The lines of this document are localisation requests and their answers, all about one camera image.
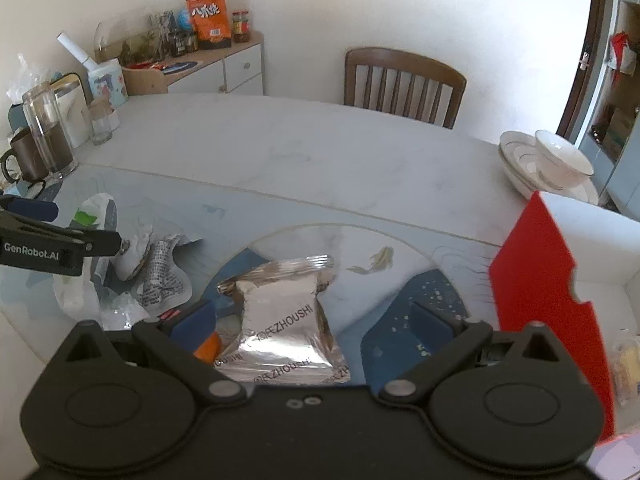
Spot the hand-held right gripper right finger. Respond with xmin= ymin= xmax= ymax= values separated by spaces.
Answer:
xmin=379 ymin=301 xmax=582 ymax=408

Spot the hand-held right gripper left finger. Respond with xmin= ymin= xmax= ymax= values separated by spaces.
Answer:
xmin=54 ymin=299 xmax=248 ymax=409

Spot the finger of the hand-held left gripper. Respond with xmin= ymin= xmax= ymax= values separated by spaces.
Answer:
xmin=80 ymin=229 xmax=125 ymax=257
xmin=0 ymin=194 xmax=60 ymax=222

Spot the white tissue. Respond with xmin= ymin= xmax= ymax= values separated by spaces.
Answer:
xmin=114 ymin=225 xmax=155 ymax=281

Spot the white green plastic packet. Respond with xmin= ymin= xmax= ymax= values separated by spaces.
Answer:
xmin=52 ymin=192 xmax=121 ymax=313

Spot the clear black-printed packet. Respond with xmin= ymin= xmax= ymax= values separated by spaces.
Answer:
xmin=135 ymin=235 xmax=196 ymax=311
xmin=99 ymin=292 xmax=181 ymax=332

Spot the silver foil packet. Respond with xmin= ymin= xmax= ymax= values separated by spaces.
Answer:
xmin=216 ymin=255 xmax=351 ymax=387

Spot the red cardboard box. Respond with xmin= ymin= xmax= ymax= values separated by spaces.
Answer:
xmin=489 ymin=191 xmax=640 ymax=443

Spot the white marble desktop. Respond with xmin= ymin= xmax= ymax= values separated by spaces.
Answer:
xmin=0 ymin=91 xmax=611 ymax=361

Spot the small orange packet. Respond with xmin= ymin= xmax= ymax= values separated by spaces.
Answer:
xmin=194 ymin=334 xmax=221 ymax=362

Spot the brown mug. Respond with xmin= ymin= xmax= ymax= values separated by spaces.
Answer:
xmin=0 ymin=129 xmax=48 ymax=186

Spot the glass pitcher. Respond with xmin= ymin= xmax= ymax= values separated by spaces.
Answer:
xmin=21 ymin=81 xmax=78 ymax=181

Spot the teal storage box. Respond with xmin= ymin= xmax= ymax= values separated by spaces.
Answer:
xmin=6 ymin=102 xmax=31 ymax=136

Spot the drinking glass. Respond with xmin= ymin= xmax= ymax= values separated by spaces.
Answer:
xmin=81 ymin=99 xmax=113 ymax=147

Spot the white canister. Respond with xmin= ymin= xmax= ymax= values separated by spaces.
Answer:
xmin=50 ymin=74 xmax=93 ymax=148

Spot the clear plastic bag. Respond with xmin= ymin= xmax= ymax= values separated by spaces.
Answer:
xmin=6 ymin=52 xmax=53 ymax=106

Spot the white blue printed container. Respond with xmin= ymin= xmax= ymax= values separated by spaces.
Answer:
xmin=87 ymin=57 xmax=128 ymax=111

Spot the white lint roller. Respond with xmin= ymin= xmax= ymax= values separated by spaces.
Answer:
xmin=56 ymin=31 xmax=98 ymax=73

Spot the clear glass container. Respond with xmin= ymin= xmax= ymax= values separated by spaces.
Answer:
xmin=94 ymin=7 xmax=166 ymax=66

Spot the white gold-rimmed plate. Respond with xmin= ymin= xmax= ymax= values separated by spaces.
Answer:
xmin=498 ymin=130 xmax=600 ymax=206

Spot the pale yellow packet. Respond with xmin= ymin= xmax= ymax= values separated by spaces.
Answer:
xmin=611 ymin=337 xmax=640 ymax=406

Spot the white bowl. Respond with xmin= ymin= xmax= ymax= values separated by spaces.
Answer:
xmin=534 ymin=129 xmax=597 ymax=192

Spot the white wood-topped cabinet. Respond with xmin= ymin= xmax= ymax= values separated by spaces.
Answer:
xmin=127 ymin=30 xmax=265 ymax=96

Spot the orange snack bag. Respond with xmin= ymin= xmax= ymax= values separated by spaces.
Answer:
xmin=184 ymin=0 xmax=233 ymax=51

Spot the red-lidded jar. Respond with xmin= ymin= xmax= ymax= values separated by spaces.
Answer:
xmin=231 ymin=10 xmax=251 ymax=44

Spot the grey blue shelf unit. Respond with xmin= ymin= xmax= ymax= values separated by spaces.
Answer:
xmin=575 ymin=0 xmax=640 ymax=216

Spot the wooden chair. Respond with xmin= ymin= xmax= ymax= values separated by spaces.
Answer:
xmin=344 ymin=47 xmax=467 ymax=130

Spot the brown door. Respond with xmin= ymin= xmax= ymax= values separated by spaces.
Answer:
xmin=556 ymin=0 xmax=610 ymax=138

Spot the red bag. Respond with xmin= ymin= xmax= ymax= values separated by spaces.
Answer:
xmin=606 ymin=31 xmax=640 ymax=75

